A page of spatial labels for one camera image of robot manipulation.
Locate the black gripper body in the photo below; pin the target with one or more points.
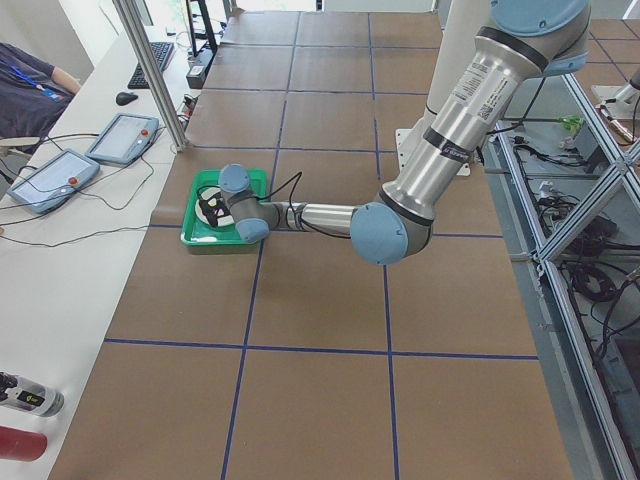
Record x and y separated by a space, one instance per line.
218 215

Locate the white round plate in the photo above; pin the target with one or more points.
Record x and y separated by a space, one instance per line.
209 193

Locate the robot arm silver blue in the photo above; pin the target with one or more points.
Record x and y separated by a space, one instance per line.
515 41

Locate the green plastic tray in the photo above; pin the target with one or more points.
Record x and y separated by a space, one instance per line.
200 236

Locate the far teach pendant tablet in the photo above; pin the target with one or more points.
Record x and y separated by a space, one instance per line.
124 139

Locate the teach pendant tablet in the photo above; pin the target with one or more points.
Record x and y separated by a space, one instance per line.
52 184
124 139

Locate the black mini computer box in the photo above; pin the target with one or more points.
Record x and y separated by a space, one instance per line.
198 69

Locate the black computer mouse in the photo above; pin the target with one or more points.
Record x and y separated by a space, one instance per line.
124 98

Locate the near teach pendant tablet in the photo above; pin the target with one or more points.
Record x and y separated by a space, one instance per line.
52 184

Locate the seated person dark shirt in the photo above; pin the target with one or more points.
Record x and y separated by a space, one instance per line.
34 93

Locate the red cylinder bottle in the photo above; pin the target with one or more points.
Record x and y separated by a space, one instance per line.
21 445

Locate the aluminium frame post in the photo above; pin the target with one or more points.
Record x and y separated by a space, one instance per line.
135 30

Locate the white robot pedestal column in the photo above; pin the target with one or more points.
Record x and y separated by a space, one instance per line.
442 85

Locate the aluminium side frame rail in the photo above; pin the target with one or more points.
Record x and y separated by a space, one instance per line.
567 195

